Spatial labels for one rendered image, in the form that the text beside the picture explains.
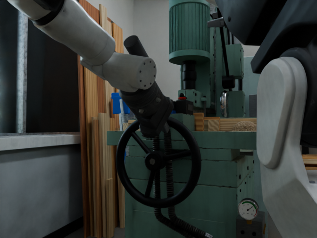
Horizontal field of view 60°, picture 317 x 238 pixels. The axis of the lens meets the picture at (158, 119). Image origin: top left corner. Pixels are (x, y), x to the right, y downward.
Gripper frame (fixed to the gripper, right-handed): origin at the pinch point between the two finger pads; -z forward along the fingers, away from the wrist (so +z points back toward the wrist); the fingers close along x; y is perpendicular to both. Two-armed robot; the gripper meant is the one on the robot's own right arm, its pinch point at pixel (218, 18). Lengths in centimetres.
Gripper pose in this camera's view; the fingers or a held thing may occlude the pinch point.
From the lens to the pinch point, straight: 114.5
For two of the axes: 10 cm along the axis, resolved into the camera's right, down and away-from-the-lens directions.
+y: 2.6, 8.1, 5.3
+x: -3.3, 5.9, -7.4
